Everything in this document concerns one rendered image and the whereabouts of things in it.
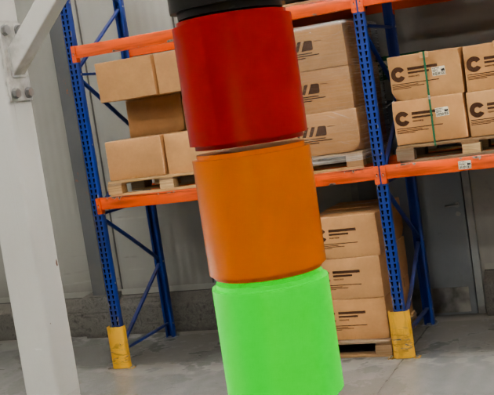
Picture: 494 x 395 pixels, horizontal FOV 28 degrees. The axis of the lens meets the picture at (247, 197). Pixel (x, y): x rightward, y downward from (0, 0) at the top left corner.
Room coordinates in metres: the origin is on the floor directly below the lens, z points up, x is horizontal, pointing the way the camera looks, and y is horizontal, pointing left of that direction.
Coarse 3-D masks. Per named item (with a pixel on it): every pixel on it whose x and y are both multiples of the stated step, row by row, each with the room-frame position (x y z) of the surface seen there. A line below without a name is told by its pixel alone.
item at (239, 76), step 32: (192, 32) 0.39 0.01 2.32; (224, 32) 0.39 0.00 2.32; (256, 32) 0.39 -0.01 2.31; (288, 32) 0.40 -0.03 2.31; (192, 64) 0.40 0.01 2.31; (224, 64) 0.39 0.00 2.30; (256, 64) 0.39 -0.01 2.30; (288, 64) 0.40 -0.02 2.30; (192, 96) 0.40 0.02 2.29; (224, 96) 0.39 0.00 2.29; (256, 96) 0.39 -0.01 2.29; (288, 96) 0.40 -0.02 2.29; (192, 128) 0.40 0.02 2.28; (224, 128) 0.39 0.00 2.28; (256, 128) 0.39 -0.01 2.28; (288, 128) 0.39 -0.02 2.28
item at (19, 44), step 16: (48, 0) 2.82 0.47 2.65; (64, 0) 2.85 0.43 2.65; (32, 16) 2.84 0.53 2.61; (48, 16) 2.83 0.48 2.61; (0, 32) 2.86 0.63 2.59; (16, 32) 2.93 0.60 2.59; (32, 32) 2.85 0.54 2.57; (48, 32) 2.89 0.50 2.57; (16, 48) 2.87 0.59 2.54; (32, 48) 2.87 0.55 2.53; (16, 64) 2.88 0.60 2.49; (16, 80) 2.90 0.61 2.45; (16, 96) 2.87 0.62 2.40; (32, 96) 2.94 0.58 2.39
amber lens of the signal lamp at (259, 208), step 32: (224, 160) 0.39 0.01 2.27; (256, 160) 0.39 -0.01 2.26; (288, 160) 0.39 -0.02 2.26; (224, 192) 0.39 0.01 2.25; (256, 192) 0.39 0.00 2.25; (288, 192) 0.39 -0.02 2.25; (224, 224) 0.39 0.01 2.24; (256, 224) 0.39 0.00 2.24; (288, 224) 0.39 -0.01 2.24; (320, 224) 0.41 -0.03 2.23; (224, 256) 0.39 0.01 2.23; (256, 256) 0.39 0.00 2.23; (288, 256) 0.39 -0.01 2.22; (320, 256) 0.40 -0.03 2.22
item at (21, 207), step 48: (0, 0) 2.90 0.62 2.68; (0, 48) 2.87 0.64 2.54; (0, 96) 2.87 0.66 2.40; (0, 144) 2.88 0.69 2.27; (0, 192) 2.89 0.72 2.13; (0, 240) 2.90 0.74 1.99; (48, 240) 2.93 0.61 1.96; (48, 288) 2.89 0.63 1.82; (48, 336) 2.86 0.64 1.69; (48, 384) 2.87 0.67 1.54
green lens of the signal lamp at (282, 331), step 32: (224, 288) 0.40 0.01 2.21; (256, 288) 0.39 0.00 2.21; (288, 288) 0.39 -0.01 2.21; (320, 288) 0.40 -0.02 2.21; (224, 320) 0.40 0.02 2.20; (256, 320) 0.39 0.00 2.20; (288, 320) 0.39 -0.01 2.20; (320, 320) 0.40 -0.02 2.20; (224, 352) 0.40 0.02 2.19; (256, 352) 0.39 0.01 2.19; (288, 352) 0.39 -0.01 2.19; (320, 352) 0.39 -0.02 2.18; (256, 384) 0.39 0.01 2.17; (288, 384) 0.39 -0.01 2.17; (320, 384) 0.39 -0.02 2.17
